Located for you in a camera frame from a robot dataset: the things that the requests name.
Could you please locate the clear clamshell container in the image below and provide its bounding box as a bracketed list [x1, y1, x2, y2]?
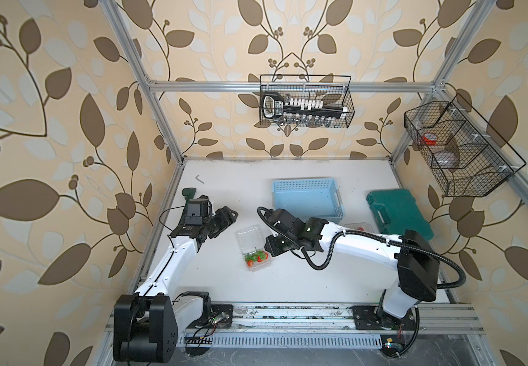
[343, 222, 377, 233]
[235, 225, 273, 271]

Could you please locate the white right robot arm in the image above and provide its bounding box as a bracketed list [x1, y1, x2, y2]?
[256, 207, 466, 320]

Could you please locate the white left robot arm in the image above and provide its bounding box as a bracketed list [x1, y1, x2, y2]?
[113, 198, 238, 364]

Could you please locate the green pipe wrench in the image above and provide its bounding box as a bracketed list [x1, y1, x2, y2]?
[180, 188, 197, 224]

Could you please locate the light blue perforated plastic basket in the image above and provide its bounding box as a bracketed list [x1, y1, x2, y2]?
[272, 178, 345, 224]

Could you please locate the green plastic tool case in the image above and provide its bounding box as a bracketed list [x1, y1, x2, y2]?
[366, 189, 434, 241]

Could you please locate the black socket set holder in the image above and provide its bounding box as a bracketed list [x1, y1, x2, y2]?
[259, 92, 353, 120]

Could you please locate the red tape roll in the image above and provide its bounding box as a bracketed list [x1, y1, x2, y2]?
[421, 133, 439, 146]

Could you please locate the clear lidded jar in basket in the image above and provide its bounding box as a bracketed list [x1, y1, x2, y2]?
[434, 150, 459, 169]

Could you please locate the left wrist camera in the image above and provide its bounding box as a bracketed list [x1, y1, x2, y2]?
[184, 195, 213, 227]

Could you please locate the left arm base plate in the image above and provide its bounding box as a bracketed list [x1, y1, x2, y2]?
[173, 299, 234, 332]

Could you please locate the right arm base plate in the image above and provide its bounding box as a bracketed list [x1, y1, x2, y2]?
[351, 305, 417, 331]

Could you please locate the black wire basket on back wall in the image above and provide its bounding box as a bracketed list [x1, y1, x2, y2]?
[259, 73, 355, 129]

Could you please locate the black wire basket on wall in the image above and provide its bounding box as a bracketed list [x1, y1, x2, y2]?
[259, 73, 355, 129]
[404, 93, 526, 198]

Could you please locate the black wire basket on right wall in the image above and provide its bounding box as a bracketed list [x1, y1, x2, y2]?
[404, 93, 526, 198]

